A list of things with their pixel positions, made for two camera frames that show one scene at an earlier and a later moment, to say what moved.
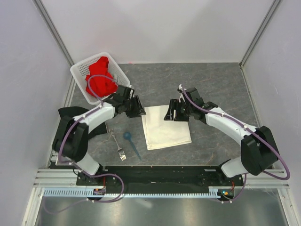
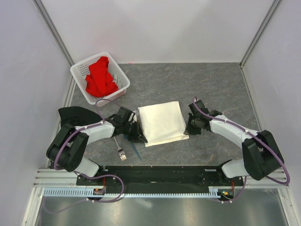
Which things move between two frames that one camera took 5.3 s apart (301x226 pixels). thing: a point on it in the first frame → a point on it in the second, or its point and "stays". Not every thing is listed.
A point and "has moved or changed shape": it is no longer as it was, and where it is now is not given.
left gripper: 138,110 → 138,136
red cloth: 99,82 stays
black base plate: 154,177 stays
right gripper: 175,105 → 189,130
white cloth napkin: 160,133 has moved or changed shape
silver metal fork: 121,153 stays
